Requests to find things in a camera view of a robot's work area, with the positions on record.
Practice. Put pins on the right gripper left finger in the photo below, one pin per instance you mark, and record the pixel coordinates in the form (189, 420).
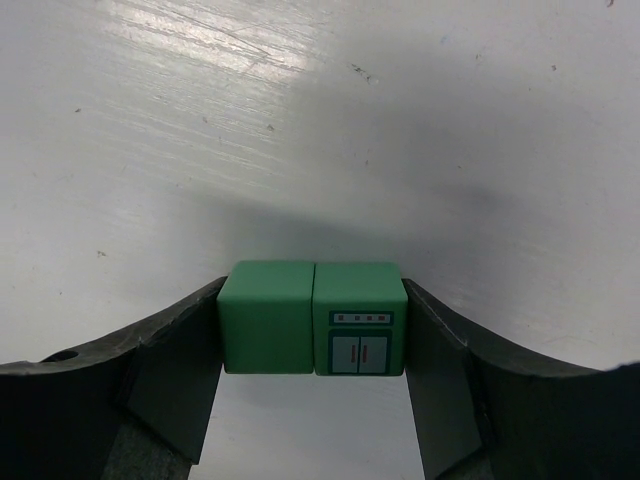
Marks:
(133, 404)

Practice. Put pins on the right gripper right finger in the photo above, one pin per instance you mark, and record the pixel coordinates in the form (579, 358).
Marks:
(485, 407)

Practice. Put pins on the green windowed cube block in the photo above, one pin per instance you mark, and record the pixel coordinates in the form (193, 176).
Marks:
(359, 312)

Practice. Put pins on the small green cube block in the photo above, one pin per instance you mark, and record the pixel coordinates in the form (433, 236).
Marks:
(264, 309)

